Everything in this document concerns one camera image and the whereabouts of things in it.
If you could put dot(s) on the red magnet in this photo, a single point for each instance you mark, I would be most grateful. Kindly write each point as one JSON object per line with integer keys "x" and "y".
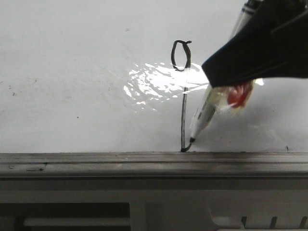
{"x": 232, "y": 99}

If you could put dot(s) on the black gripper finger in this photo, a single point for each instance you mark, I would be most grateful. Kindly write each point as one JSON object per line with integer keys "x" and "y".
{"x": 272, "y": 43}

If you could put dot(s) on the white whiteboard marker pen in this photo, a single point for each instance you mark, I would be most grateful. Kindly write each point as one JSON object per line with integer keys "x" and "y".
{"x": 208, "y": 107}

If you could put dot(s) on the white whiteboard with aluminium frame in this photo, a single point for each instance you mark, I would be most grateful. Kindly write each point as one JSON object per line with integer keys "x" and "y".
{"x": 94, "y": 87}

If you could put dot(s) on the grey slotted base panel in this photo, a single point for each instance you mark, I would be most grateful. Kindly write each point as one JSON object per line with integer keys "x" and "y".
{"x": 272, "y": 204}

